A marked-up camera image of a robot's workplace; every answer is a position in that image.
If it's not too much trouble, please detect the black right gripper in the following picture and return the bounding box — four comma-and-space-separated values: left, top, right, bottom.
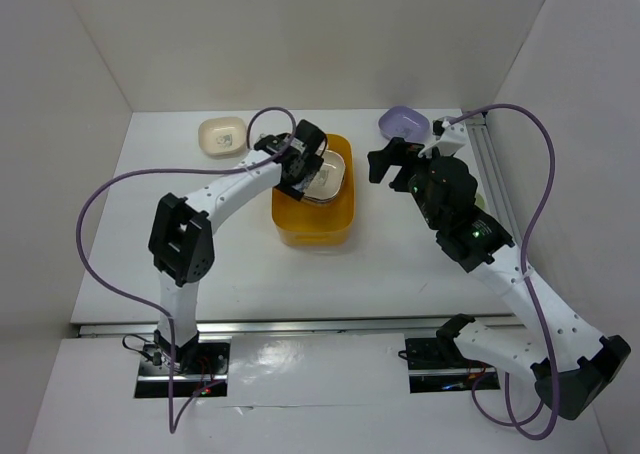
367, 136, 452, 229

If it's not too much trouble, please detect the cream panda plate front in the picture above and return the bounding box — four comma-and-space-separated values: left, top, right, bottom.
304, 150, 346, 195

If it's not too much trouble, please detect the cream panda plate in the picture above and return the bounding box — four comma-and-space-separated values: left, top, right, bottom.
304, 150, 346, 195
198, 116, 247, 158

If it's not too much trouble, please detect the brown panda plate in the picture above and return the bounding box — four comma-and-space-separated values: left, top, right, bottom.
303, 192, 340, 206

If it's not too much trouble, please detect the cream panda plate back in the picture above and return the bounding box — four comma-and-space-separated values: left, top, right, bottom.
198, 116, 247, 158

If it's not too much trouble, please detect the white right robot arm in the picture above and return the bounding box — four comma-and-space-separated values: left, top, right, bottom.
367, 138, 631, 420

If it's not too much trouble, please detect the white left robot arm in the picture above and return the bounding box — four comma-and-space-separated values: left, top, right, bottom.
148, 120, 328, 373

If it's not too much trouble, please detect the yellow plastic bin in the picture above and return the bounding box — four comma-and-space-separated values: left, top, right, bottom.
271, 134, 356, 247

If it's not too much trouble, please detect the purple plate far right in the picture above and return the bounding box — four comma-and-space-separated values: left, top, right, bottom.
378, 106, 431, 143

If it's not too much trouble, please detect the green panda plate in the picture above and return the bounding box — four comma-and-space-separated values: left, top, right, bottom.
475, 192, 490, 213

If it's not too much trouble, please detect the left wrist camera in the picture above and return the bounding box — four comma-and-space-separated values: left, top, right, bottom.
254, 134, 280, 149

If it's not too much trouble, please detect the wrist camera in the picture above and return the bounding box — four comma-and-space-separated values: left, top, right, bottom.
254, 134, 280, 149
418, 116, 468, 159

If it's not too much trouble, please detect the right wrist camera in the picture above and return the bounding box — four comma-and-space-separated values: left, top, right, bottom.
418, 116, 468, 159

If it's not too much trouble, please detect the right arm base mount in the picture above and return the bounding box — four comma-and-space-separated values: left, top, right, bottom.
398, 338, 500, 394

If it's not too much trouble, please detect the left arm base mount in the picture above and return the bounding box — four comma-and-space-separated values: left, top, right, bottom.
121, 334, 231, 399

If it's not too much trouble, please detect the aluminium table edge rail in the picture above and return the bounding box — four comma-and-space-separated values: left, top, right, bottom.
74, 313, 526, 339

